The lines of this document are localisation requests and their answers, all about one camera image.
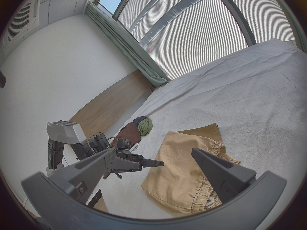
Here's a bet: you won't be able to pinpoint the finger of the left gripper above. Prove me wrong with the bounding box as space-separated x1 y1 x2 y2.
142 159 165 169

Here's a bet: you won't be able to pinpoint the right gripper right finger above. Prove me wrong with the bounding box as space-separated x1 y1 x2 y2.
192 148 257 204

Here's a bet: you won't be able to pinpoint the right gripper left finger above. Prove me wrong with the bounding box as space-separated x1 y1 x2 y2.
49 148 116 203

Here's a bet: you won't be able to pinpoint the tan shorts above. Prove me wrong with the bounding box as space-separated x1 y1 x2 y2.
141 122 241 215

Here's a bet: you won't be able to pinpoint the bed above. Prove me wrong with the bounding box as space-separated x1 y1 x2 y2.
68 38 307 216

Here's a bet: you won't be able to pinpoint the brown garment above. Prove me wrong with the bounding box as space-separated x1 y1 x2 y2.
103 122 142 180

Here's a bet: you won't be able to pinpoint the green garment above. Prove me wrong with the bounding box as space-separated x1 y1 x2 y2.
138 118 153 137

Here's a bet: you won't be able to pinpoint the dark grey garment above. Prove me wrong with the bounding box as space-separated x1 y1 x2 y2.
133 116 147 127

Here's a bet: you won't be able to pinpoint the grey-green curtain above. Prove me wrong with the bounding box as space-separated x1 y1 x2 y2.
85 3 171 87

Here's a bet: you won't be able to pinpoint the window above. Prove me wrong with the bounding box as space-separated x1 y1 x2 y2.
98 0 300 81

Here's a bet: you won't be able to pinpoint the white ceiling air vent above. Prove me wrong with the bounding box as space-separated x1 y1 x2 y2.
2 0 46 48

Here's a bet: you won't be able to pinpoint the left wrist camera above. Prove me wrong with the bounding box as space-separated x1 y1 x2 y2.
117 139 132 153

